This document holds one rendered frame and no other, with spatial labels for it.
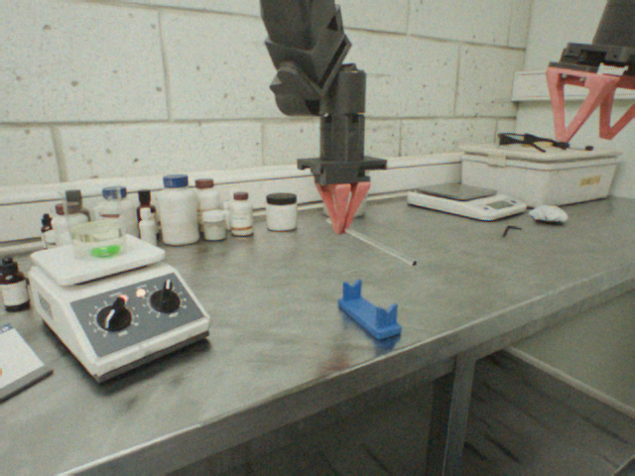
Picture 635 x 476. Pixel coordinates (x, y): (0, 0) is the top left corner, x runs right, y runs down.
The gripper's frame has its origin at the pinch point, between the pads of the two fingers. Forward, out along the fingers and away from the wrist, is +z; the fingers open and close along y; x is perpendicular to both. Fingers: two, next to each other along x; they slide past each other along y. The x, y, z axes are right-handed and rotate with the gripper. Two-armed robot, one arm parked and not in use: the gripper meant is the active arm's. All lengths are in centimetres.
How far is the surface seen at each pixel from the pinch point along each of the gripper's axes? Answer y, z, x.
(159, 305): 24.1, 5.1, 3.6
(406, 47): -52, -33, -58
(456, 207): -48, 8, -28
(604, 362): -112, 65, -20
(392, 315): -0.4, 7.7, 12.1
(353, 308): 1.5, 8.9, 6.4
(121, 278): 27.5, 2.9, -0.9
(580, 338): -111, 60, -29
